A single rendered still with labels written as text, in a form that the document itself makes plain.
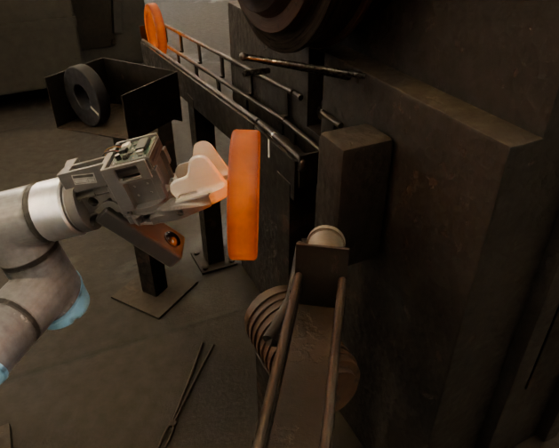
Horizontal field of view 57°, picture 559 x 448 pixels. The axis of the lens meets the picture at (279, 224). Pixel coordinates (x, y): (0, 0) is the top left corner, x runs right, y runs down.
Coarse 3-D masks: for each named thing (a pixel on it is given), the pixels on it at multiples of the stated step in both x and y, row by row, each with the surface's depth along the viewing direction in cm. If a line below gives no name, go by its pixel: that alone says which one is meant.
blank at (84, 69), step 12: (72, 72) 130; (84, 72) 127; (72, 84) 132; (84, 84) 128; (96, 84) 127; (72, 96) 135; (84, 96) 136; (96, 96) 127; (84, 108) 134; (96, 108) 130; (108, 108) 131; (84, 120) 137; (96, 120) 133
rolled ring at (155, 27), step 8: (144, 8) 188; (152, 8) 181; (144, 16) 192; (152, 16) 180; (160, 16) 180; (152, 24) 193; (160, 24) 180; (152, 32) 194; (160, 32) 181; (152, 40) 194; (160, 40) 182; (160, 48) 184
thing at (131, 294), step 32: (96, 64) 143; (128, 64) 141; (64, 96) 137; (128, 96) 122; (160, 96) 131; (64, 128) 137; (96, 128) 135; (128, 128) 125; (128, 288) 171; (160, 288) 168
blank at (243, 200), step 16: (240, 144) 56; (256, 144) 57; (240, 160) 55; (256, 160) 55; (240, 176) 55; (256, 176) 55; (240, 192) 54; (256, 192) 55; (240, 208) 55; (256, 208) 55; (240, 224) 55; (256, 224) 55; (240, 240) 56; (256, 240) 57; (240, 256) 59; (256, 256) 60
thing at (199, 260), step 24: (192, 120) 154; (168, 144) 212; (192, 144) 161; (288, 192) 101; (312, 192) 103; (216, 216) 172; (288, 216) 104; (312, 216) 106; (216, 240) 178; (288, 240) 107; (216, 264) 182; (288, 264) 111
